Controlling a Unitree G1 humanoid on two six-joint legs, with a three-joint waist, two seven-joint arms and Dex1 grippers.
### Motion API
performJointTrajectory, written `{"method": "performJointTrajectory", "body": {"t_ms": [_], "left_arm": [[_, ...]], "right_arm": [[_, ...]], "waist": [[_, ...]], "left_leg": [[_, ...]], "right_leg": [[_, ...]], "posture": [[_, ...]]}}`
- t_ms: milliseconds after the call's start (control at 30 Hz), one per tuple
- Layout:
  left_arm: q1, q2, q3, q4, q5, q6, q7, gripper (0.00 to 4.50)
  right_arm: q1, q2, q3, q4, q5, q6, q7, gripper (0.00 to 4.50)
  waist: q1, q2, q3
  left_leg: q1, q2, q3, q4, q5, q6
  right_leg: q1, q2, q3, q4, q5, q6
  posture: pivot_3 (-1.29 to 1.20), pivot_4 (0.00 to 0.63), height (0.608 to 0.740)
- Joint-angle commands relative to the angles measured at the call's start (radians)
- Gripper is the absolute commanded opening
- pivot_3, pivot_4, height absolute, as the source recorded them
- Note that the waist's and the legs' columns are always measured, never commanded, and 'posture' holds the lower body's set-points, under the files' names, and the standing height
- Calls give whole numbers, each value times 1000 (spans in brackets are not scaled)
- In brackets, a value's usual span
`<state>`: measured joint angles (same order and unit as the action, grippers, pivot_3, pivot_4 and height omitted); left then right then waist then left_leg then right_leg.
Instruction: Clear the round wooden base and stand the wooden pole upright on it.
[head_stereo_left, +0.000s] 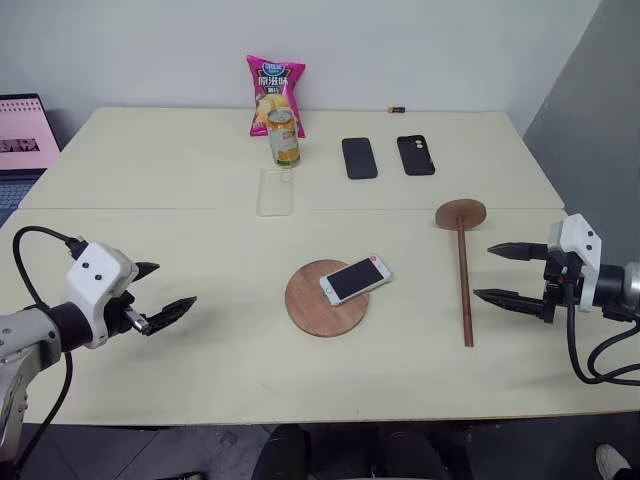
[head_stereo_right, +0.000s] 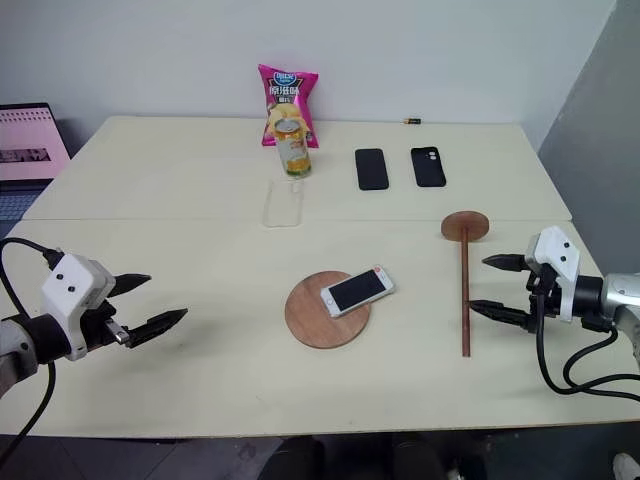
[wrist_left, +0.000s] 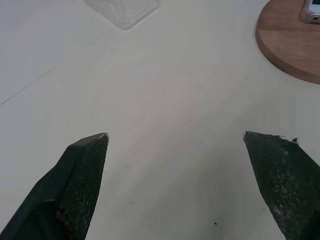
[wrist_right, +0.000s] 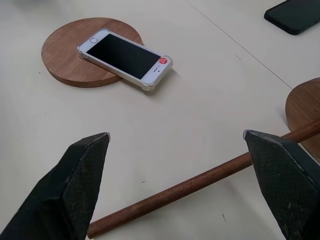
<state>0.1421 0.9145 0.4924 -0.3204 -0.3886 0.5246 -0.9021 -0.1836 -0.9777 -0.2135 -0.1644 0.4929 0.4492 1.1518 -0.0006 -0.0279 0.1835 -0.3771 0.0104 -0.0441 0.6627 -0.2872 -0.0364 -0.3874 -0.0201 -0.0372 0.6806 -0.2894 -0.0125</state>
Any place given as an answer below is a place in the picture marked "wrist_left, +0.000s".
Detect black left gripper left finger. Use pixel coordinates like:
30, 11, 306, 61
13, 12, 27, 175
0, 132, 110, 240

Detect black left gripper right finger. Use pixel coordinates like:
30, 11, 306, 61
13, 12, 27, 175
243, 130, 320, 240

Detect round wooden base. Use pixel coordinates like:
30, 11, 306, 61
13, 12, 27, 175
255, 0, 320, 85

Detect clear plastic container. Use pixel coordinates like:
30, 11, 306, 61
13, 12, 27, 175
83, 0, 161, 31

